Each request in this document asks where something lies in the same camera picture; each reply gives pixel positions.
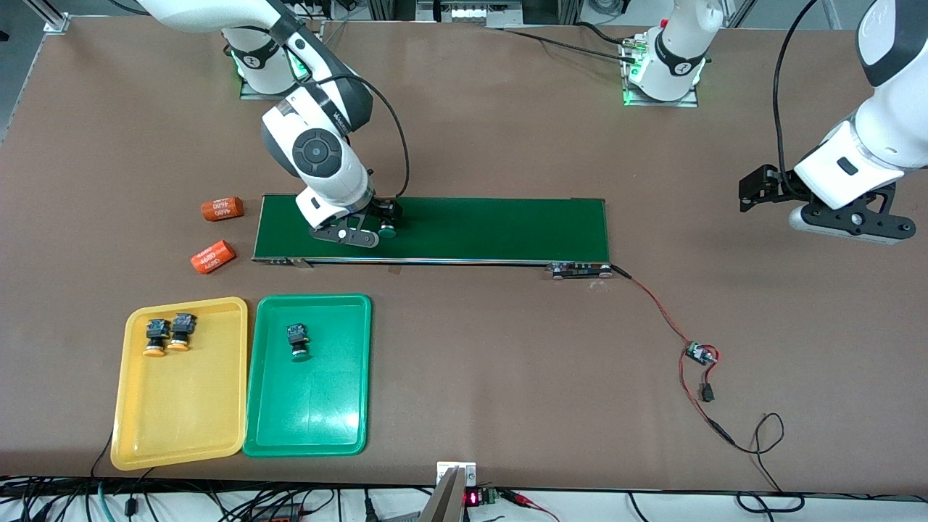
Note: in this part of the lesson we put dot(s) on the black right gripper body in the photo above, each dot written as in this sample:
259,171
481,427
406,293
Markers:
382,212

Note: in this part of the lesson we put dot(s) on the green push button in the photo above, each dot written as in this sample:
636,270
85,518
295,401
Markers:
388,233
299,354

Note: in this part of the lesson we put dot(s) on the orange 4680 cylinder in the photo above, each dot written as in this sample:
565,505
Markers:
213,257
222,209

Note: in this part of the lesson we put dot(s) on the yellow push button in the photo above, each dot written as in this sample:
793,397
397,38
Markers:
153,351
178,345

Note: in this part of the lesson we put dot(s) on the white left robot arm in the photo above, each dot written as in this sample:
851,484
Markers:
870,138

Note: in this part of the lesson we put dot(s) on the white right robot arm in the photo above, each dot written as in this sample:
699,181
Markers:
315,145

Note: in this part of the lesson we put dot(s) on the green conveyor belt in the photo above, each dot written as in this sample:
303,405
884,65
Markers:
500,228

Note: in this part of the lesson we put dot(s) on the small green circuit board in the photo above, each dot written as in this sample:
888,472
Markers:
702,353

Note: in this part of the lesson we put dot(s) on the green plastic tray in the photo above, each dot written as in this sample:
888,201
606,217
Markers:
308,391

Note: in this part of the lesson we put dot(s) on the silver control box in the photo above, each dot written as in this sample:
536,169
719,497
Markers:
467,13

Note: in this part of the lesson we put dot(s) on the small black plug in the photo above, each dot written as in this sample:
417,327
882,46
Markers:
707,394

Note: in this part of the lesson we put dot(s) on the yellow plastic tray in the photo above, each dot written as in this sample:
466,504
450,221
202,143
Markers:
181,406

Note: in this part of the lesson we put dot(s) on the red digit display module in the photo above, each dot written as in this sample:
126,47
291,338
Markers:
473,498

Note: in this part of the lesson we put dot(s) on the red clip lead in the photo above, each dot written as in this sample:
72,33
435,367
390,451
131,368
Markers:
522,499

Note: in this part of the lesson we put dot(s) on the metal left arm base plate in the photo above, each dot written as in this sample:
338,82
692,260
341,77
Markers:
663,104

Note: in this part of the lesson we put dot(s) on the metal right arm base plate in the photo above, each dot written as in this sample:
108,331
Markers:
250,90

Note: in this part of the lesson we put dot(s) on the silver camera stand bracket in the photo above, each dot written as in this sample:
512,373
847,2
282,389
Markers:
442,500

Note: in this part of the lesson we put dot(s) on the aluminium frame profile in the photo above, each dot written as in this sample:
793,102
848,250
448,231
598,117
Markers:
54,22

